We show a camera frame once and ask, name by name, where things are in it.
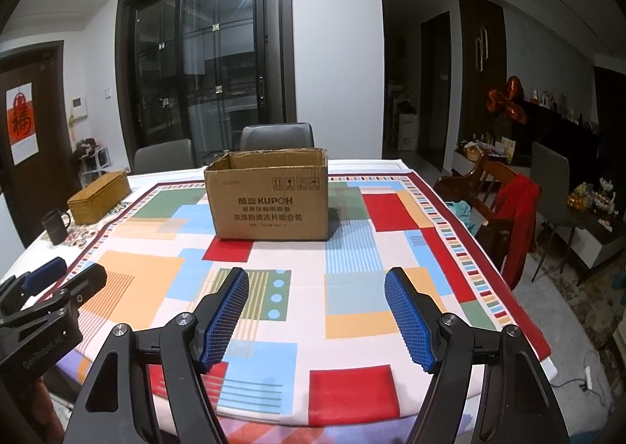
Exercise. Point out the tall dark cabinet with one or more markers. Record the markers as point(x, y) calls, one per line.
point(472, 96)

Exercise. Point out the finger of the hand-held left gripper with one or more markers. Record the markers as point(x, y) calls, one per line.
point(85, 282)
point(44, 272)

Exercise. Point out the red foil balloons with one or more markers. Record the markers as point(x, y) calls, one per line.
point(508, 101)

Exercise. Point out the brown wooden door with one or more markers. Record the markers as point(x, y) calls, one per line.
point(54, 131)

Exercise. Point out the brown cardboard box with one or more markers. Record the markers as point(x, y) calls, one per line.
point(269, 209)

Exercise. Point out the red and white door poster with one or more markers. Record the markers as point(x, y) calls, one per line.
point(20, 123)

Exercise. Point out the white low cabinet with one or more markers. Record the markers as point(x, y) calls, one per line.
point(459, 162)

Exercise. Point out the brown wooden chair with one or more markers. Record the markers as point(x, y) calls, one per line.
point(489, 175)

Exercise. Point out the dark sideboard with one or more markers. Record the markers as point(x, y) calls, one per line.
point(562, 131)

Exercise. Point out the dark glass sliding door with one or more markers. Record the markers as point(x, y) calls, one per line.
point(220, 57)

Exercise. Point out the white wall intercom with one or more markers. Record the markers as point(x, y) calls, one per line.
point(79, 107)

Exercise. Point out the red jacket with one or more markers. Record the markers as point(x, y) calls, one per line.
point(518, 219)

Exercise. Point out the small woven basket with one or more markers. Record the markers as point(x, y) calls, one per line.
point(473, 153)

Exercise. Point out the woven storage box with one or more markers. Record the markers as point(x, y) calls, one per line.
point(98, 197)

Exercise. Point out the white carton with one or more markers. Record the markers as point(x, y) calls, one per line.
point(408, 133)

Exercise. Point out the colourful patterned tablecloth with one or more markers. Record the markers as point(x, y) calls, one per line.
point(357, 390)

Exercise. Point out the dark coffee table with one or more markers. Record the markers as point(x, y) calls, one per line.
point(596, 238)

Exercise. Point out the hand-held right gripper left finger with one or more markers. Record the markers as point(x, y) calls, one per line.
point(222, 321)

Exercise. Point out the grey dining chair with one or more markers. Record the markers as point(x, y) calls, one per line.
point(550, 179)
point(161, 157)
point(276, 135)

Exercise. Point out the white shoe rack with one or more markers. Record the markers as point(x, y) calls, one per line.
point(93, 162)

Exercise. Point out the dark interior door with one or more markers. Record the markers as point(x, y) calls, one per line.
point(435, 96)

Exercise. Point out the teal cloth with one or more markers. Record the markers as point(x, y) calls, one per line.
point(462, 214)

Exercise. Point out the black mug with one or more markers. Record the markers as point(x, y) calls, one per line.
point(54, 228)

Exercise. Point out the plate of fruit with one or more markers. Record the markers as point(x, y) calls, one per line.
point(577, 197)

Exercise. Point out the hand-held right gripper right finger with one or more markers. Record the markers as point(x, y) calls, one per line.
point(411, 316)

